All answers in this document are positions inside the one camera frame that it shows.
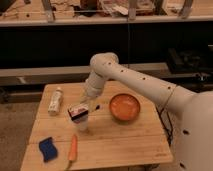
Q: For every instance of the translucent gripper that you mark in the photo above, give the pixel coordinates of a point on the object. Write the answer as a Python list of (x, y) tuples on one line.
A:
[(91, 102)]

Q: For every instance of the black and white eraser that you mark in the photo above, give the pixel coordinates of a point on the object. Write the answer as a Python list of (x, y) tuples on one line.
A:
[(78, 113)]

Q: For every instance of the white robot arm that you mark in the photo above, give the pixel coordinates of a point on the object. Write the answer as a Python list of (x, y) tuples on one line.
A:
[(194, 109)]

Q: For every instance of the orange plate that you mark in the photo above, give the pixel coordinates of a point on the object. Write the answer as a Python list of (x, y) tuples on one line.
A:
[(124, 107)]

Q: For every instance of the white bottle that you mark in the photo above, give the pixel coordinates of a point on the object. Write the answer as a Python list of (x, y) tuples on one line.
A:
[(55, 102)]

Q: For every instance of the wooden table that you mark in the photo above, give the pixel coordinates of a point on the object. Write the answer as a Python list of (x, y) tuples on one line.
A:
[(106, 143)]

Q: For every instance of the orange carrot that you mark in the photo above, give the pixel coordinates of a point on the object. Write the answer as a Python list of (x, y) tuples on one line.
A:
[(73, 151)]

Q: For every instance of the blue sponge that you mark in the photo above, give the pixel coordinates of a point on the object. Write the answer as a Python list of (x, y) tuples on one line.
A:
[(47, 149)]

